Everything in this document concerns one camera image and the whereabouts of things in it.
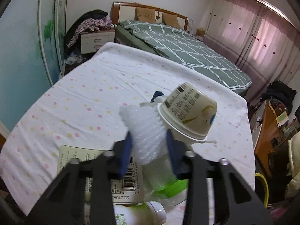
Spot yellow rimmed bin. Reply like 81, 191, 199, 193
255, 173, 269, 208

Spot white nightstand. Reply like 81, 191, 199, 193
80, 29, 116, 55

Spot brown pillow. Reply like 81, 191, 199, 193
162, 13, 181, 29
135, 7, 156, 24

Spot white spotted sheet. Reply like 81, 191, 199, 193
0, 42, 256, 225

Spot pale green paper box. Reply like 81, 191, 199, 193
57, 145, 144, 203

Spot wooden bed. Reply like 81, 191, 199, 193
111, 1, 253, 99

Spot green checked quilt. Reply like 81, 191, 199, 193
118, 19, 253, 91

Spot pile of clothes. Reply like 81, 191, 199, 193
64, 9, 116, 49

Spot white bubble wrap sheet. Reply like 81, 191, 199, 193
119, 103, 168, 166

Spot plastic bags on floor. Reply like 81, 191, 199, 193
65, 51, 83, 65

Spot dark clothes pile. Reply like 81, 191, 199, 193
260, 81, 297, 104

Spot clear plastic cup green lid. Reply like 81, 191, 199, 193
142, 153, 190, 207

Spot wooden desk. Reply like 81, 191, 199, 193
254, 98, 300, 179

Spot blue grey cloth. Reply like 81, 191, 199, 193
151, 90, 168, 104

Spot cream yogurt cup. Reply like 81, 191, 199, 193
157, 82, 218, 144

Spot green book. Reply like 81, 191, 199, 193
275, 111, 289, 128

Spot sliding wardrobe door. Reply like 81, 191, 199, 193
0, 0, 71, 133

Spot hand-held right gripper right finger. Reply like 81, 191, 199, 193
165, 131, 275, 225

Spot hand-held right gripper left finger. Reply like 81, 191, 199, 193
25, 132, 134, 225

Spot white green juice bottle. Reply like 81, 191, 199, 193
112, 201, 167, 225

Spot cream puffer jacket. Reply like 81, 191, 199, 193
284, 138, 300, 200

